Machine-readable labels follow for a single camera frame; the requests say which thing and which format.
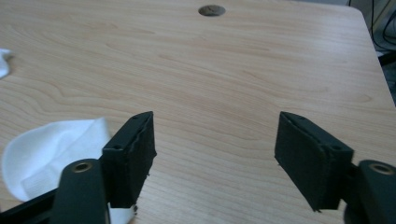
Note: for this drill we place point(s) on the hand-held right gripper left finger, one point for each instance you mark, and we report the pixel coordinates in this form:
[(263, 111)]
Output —
[(134, 161)]

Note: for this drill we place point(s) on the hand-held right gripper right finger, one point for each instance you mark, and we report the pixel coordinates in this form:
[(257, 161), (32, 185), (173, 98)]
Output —
[(308, 161)]

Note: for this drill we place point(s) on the large white cloth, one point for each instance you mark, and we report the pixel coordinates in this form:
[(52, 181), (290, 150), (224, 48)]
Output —
[(46, 155)]

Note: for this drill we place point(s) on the small white cloth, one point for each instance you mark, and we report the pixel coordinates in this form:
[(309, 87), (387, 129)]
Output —
[(3, 63)]

